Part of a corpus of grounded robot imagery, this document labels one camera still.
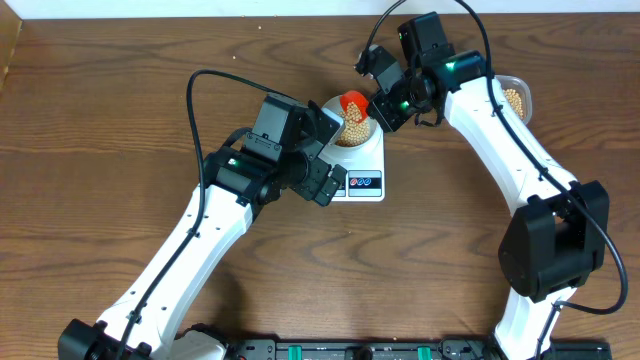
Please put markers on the clear plastic bean container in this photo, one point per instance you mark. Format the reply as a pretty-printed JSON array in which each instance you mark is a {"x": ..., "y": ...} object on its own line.
[{"x": 512, "y": 82}]

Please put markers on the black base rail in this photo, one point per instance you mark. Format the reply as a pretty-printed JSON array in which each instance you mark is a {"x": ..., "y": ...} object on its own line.
[{"x": 451, "y": 348}]

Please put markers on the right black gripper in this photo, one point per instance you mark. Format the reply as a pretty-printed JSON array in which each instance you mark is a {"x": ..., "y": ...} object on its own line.
[{"x": 389, "y": 120}]

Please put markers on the red plastic measuring scoop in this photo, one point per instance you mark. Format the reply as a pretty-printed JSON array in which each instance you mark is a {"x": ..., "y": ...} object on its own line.
[{"x": 354, "y": 105}]

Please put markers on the white digital kitchen scale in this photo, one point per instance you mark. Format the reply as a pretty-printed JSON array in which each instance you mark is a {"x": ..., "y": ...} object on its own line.
[{"x": 365, "y": 180}]

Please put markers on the pile of soybeans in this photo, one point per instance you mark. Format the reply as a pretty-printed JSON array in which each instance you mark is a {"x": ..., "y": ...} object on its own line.
[{"x": 515, "y": 101}]

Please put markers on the grey round bowl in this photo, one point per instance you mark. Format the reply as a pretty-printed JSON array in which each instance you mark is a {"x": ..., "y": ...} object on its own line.
[{"x": 350, "y": 134}]

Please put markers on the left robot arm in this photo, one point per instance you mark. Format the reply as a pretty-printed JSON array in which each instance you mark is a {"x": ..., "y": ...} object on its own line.
[{"x": 236, "y": 182}]

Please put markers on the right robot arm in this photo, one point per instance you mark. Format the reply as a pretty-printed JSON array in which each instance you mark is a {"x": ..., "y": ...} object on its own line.
[{"x": 554, "y": 240}]

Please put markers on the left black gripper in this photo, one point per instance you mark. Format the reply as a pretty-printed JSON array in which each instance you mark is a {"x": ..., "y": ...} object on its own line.
[{"x": 307, "y": 188}]

